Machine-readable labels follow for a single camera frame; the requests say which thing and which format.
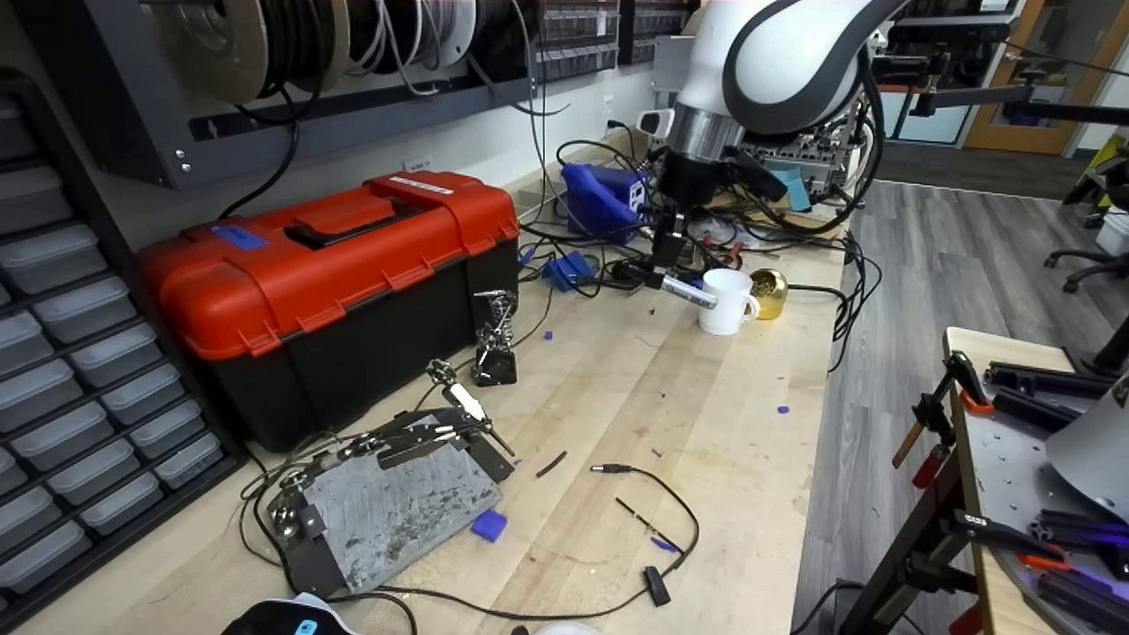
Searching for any grey drawer organizer cabinet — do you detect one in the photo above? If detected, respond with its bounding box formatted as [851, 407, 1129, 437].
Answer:
[0, 68, 241, 630]

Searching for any blue soldering station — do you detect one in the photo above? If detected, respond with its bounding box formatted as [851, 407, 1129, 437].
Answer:
[562, 162, 647, 244]

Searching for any black and silver marker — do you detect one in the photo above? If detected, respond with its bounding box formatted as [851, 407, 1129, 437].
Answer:
[641, 271, 717, 310]

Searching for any wire spool rack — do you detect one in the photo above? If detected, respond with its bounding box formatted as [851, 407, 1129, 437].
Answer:
[13, 0, 700, 191]

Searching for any small blue plastic block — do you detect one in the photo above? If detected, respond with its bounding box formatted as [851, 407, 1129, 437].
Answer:
[472, 511, 508, 542]

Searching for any grey metal plate device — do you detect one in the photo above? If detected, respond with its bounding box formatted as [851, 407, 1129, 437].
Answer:
[268, 409, 514, 596]

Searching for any white ceramic mug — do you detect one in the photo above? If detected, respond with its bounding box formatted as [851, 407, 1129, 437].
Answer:
[700, 268, 757, 340]

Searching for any black cable on table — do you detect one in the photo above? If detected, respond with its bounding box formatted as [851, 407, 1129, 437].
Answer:
[241, 457, 707, 623]

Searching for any gold dome bell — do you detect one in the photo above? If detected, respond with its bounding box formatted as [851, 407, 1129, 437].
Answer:
[752, 268, 786, 322]

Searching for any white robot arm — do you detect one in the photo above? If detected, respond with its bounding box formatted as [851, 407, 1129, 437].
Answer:
[654, 0, 908, 263]

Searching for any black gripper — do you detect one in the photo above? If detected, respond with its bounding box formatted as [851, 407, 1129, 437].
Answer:
[648, 153, 786, 271]

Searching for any small black clamp stand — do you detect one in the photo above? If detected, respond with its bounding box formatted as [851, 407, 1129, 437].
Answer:
[472, 290, 514, 384]

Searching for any side table with clamps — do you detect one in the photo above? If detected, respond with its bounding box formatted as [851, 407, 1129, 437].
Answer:
[840, 328, 1129, 635]

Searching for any red and black toolbox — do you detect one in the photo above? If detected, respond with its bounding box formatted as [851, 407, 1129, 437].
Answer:
[141, 173, 520, 450]

